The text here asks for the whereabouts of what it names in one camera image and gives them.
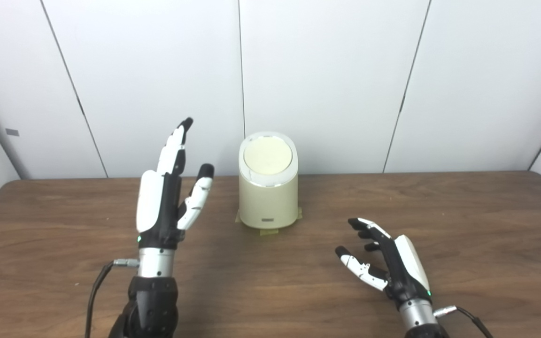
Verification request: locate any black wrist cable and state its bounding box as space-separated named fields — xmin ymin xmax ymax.
xmin=434 ymin=305 xmax=494 ymax=338
xmin=85 ymin=258 xmax=139 ymax=338

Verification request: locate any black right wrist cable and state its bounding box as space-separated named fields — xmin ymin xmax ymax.
xmin=434 ymin=305 xmax=494 ymax=338

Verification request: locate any cream round bin lid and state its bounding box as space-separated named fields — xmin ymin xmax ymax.
xmin=244 ymin=136 xmax=293 ymax=176

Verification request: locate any cream-colored bin body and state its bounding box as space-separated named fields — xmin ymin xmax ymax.
xmin=239 ymin=132 xmax=299 ymax=230

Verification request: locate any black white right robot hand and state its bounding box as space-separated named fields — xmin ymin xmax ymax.
xmin=335 ymin=217 xmax=433 ymax=306

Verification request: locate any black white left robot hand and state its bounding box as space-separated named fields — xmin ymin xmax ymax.
xmin=136 ymin=117 xmax=215 ymax=249

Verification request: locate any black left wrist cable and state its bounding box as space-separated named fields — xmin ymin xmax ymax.
xmin=85 ymin=258 xmax=139 ymax=338

